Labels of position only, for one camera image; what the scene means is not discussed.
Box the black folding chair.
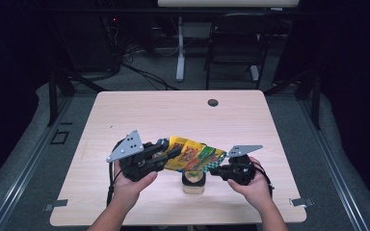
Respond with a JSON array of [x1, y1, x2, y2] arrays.
[[204, 13, 278, 90]]

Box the right hand-held gripper black cable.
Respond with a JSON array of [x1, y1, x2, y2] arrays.
[[251, 161, 276, 197]]

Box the black metal stand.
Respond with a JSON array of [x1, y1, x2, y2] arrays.
[[263, 68, 322, 131], [46, 68, 105, 128]]

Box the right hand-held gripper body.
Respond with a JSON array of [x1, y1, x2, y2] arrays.
[[225, 144, 264, 186]]

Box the grey metal table bracket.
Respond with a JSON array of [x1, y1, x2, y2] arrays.
[[288, 197, 314, 208], [43, 198, 69, 212]]

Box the left hand-held gripper black cable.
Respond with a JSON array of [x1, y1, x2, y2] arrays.
[[106, 141, 124, 206]]

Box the aluminium floor rail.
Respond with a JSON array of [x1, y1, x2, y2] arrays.
[[297, 95, 370, 231], [0, 95, 75, 231]]

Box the white desk foot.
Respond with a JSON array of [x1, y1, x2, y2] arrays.
[[250, 64, 260, 82]]

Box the person's right hand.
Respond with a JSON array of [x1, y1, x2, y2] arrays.
[[226, 157, 274, 210]]

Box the person's left hand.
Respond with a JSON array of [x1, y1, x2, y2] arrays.
[[113, 160, 159, 206]]

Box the white desk leg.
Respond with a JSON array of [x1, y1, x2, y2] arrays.
[[175, 16, 186, 83]]

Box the black floor cables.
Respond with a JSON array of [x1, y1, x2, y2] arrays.
[[121, 44, 179, 91]]

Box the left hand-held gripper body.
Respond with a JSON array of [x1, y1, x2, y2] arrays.
[[106, 129, 168, 182]]

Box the hand-held gripper black cable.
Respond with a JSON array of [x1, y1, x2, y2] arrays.
[[106, 141, 124, 206], [251, 161, 276, 197]]

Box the yellow spouted food pouch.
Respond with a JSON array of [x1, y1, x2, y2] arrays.
[[163, 136, 228, 174]]

